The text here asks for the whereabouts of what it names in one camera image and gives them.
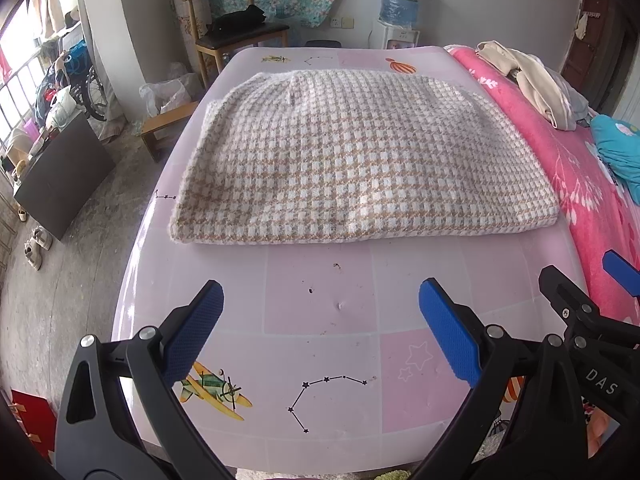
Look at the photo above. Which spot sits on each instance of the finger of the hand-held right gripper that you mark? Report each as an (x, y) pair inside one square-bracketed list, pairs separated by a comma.
[(622, 272), (575, 305)]

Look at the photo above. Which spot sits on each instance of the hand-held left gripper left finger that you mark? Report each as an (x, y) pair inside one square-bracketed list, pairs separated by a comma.
[(195, 330)]

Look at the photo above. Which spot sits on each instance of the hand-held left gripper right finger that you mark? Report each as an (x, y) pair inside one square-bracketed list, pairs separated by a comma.
[(450, 330)]

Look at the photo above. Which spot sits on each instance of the beige houndstooth coat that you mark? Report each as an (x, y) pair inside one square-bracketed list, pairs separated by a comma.
[(360, 160)]

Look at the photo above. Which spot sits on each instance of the hanging beige clothes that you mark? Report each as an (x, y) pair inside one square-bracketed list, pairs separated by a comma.
[(50, 5)]

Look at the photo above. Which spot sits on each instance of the pink floral blanket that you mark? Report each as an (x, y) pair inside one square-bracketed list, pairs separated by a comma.
[(575, 185)]

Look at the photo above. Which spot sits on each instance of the teal cloth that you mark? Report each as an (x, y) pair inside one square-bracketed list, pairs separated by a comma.
[(617, 145)]

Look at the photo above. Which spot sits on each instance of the pink patterned bed sheet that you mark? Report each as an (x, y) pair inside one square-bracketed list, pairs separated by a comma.
[(320, 300)]

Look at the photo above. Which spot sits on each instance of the light grey garment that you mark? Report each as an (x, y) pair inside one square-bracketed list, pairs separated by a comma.
[(577, 105)]

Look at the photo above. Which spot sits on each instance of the red box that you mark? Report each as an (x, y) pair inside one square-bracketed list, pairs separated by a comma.
[(32, 420)]

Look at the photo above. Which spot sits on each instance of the grey board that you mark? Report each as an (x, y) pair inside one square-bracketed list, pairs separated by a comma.
[(65, 175)]

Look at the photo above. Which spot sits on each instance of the beige folded garment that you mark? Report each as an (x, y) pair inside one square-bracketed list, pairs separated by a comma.
[(535, 85)]

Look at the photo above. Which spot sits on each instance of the small wooden stool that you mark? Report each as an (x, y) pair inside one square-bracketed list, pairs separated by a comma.
[(165, 122)]

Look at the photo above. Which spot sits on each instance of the dark wooden door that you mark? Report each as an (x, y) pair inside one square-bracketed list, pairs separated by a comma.
[(600, 35)]

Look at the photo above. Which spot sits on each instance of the white plastic bag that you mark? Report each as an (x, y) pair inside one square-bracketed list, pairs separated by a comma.
[(165, 92)]

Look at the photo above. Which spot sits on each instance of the small white hanging cloth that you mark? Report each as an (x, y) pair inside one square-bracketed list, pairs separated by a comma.
[(581, 25)]

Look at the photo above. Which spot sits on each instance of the white bundle bag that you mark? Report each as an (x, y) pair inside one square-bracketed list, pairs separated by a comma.
[(60, 107)]

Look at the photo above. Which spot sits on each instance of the wheelchair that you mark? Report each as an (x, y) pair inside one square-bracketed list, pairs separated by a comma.
[(80, 80)]

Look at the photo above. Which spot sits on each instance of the metal window railing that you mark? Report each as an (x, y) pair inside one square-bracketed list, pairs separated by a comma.
[(15, 100)]

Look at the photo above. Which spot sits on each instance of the white water dispenser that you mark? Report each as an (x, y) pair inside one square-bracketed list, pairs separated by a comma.
[(397, 37)]

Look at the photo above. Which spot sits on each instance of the wooden chair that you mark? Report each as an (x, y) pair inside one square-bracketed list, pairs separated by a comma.
[(240, 35)]

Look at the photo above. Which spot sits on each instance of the black garment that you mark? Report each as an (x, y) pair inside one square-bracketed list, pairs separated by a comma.
[(237, 20)]

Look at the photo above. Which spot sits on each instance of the black round stool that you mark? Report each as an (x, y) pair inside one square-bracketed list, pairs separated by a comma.
[(322, 44)]

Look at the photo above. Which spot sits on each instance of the white wall socket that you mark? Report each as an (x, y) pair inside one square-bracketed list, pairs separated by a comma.
[(342, 22)]

